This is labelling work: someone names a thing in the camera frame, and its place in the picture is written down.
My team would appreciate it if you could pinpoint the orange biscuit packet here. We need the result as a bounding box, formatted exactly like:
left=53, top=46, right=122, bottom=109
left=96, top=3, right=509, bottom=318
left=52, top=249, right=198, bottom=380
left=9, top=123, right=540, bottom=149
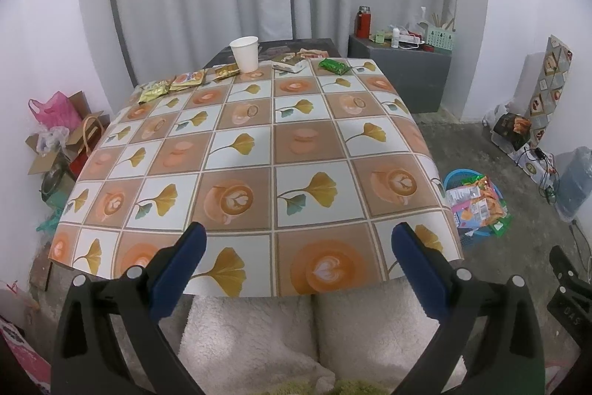
left=447, top=185, right=506, bottom=230

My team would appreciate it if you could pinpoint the large green snack bag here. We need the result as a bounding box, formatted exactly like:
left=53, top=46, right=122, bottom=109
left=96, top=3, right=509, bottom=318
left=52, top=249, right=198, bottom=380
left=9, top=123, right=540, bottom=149
left=457, top=175, right=512, bottom=235

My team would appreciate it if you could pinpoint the blue plastic trash basket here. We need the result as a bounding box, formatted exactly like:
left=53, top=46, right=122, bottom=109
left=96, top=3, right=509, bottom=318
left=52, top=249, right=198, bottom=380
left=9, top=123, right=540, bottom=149
left=444, top=168, right=512, bottom=248

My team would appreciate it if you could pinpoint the blue water jug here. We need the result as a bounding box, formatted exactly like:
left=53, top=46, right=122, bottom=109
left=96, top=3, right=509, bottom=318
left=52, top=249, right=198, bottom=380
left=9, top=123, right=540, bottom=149
left=556, top=146, right=591, bottom=222

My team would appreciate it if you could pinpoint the dark snack box on floor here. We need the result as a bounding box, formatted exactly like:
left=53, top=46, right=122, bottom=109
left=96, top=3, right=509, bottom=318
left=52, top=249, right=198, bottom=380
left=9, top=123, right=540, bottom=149
left=494, top=113, right=532, bottom=150

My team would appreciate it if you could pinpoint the cardboard box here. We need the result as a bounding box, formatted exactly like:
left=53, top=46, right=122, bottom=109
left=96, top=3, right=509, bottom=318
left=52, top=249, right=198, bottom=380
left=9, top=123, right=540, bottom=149
left=25, top=91, right=110, bottom=180

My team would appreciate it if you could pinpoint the rolled patterned mat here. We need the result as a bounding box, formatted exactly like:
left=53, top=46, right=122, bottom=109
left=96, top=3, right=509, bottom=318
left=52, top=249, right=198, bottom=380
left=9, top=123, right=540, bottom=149
left=528, top=35, right=573, bottom=148

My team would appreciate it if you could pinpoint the pink plastic bag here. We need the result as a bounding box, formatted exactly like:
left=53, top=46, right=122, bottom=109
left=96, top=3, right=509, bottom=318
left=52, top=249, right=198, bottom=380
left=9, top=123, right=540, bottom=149
left=28, top=91, right=82, bottom=131

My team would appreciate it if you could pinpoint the grey cabinet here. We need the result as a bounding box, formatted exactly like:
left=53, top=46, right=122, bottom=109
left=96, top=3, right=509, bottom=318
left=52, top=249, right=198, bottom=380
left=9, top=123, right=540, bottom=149
left=348, top=34, right=451, bottom=113

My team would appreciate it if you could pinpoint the patterned tablecloth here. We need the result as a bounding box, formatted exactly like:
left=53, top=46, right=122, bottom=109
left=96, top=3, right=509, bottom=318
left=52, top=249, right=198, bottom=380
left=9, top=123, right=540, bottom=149
left=49, top=59, right=461, bottom=297

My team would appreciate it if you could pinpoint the mint green desk organizer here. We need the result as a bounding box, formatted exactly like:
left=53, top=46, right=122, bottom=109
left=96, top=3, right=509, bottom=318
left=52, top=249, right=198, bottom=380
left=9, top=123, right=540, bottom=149
left=424, top=23, right=455, bottom=52

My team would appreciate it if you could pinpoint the small white bottle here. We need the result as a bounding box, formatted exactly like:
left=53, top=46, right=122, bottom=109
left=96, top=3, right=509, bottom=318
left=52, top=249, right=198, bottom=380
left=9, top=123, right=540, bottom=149
left=391, top=26, right=400, bottom=49

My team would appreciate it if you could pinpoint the small green snack packet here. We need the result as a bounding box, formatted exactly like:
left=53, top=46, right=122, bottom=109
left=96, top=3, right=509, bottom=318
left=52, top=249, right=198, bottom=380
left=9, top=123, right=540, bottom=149
left=318, top=58, right=352, bottom=76

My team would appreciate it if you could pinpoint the white paper cup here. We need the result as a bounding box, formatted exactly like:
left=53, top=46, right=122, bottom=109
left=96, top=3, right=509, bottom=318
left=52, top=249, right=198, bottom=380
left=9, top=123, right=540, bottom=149
left=230, top=36, right=259, bottom=73

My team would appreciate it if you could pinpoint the red thermos bottle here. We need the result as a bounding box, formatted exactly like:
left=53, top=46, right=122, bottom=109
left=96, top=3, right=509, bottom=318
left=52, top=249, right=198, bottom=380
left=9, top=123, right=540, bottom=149
left=355, top=6, right=371, bottom=39

